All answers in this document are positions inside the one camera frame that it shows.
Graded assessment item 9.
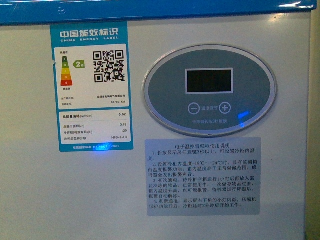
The white blue chest freezer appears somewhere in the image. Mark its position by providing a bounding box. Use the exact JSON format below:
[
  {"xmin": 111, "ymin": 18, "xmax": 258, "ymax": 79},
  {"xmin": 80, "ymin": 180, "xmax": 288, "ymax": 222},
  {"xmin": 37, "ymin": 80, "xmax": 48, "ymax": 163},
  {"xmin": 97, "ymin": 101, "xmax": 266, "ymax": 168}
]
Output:
[{"xmin": 0, "ymin": 0, "xmax": 318, "ymax": 240}]

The oval grey temperature control panel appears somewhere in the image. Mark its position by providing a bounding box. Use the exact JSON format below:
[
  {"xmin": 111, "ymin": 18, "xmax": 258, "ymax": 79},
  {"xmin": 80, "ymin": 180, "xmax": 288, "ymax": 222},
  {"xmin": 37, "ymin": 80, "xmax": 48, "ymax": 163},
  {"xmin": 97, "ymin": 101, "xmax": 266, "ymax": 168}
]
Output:
[{"xmin": 143, "ymin": 44, "xmax": 277, "ymax": 138}]

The white instruction sticker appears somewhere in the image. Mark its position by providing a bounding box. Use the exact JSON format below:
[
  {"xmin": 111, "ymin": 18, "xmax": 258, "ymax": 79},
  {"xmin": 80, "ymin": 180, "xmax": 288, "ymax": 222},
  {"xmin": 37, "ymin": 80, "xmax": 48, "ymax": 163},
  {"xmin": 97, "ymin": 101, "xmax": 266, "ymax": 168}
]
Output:
[{"xmin": 145, "ymin": 137, "xmax": 262, "ymax": 217}]

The China energy label sticker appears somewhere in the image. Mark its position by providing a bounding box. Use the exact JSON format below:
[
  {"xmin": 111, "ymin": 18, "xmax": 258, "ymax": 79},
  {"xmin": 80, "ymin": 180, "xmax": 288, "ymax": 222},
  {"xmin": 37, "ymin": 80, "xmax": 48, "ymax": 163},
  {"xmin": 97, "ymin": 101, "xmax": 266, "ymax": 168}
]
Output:
[{"xmin": 50, "ymin": 21, "xmax": 134, "ymax": 152}]

